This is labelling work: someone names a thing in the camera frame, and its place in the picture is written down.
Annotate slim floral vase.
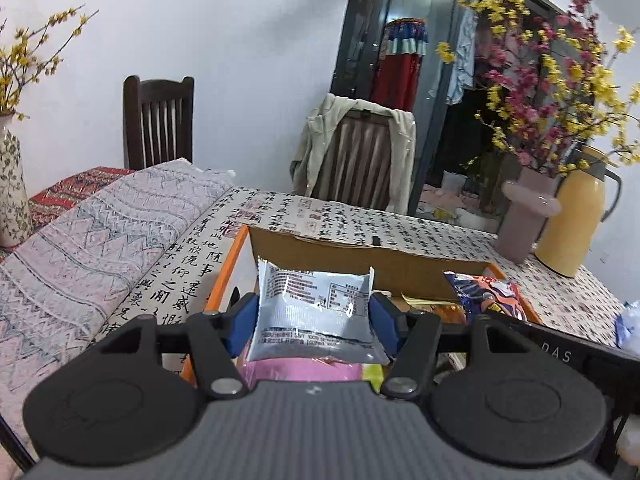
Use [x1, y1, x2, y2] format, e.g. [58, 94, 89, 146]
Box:
[0, 112, 30, 248]

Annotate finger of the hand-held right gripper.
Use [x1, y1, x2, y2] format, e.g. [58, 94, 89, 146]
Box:
[482, 311, 551, 350]

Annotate white flower pot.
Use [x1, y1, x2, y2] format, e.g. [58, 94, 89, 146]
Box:
[442, 170, 471, 193]

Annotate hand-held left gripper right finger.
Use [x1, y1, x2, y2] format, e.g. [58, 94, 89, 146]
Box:
[370, 292, 531, 403]

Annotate green snack packet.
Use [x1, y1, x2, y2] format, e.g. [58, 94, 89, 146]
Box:
[362, 362, 388, 386]

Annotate blue and white plastic bag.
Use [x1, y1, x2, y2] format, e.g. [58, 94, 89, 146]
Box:
[614, 300, 640, 351]

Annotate pale zigzag pattern cloth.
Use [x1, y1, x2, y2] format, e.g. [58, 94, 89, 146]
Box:
[0, 158, 236, 426]

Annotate yellow flower twigs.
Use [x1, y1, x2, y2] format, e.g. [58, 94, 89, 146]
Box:
[0, 6, 88, 121]

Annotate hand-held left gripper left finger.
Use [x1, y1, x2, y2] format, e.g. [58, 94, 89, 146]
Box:
[97, 292, 261, 401]

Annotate red cardboard box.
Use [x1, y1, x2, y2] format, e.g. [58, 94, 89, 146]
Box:
[180, 225, 543, 386]

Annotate pink snack packet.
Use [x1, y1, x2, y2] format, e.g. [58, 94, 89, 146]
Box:
[237, 355, 366, 386]

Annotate red chips bag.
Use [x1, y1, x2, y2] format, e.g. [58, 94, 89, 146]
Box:
[442, 271, 531, 326]

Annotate grey snack packet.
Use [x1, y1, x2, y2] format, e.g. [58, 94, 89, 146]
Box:
[245, 256, 391, 366]

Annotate red patterned cloth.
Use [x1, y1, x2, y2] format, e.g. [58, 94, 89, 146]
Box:
[0, 167, 136, 263]

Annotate orange cracker packet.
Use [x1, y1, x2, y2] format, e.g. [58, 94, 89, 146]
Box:
[400, 292, 461, 313]

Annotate pale hanging clothes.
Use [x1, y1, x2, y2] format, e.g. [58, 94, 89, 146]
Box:
[446, 7, 478, 106]

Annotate red hanging garment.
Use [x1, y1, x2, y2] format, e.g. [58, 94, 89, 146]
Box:
[370, 17, 430, 111]

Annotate yellow thermos jug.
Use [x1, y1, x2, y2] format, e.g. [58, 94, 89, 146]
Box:
[535, 146, 623, 278]

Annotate pink glass vase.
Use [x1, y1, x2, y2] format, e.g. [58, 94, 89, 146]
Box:
[495, 166, 561, 265]

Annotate yellow and pink flower branches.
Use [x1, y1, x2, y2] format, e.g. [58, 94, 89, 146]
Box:
[435, 0, 640, 181]

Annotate dark wooden chair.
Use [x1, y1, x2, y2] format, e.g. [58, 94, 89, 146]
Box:
[123, 75, 195, 171]

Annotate dark framed glass door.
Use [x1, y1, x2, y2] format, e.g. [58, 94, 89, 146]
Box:
[332, 0, 601, 221]

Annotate wooden chair with slats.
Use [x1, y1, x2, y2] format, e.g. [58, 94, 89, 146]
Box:
[312, 110, 401, 206]

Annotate chair with beige jacket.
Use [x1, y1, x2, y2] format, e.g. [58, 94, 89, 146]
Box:
[291, 94, 417, 216]

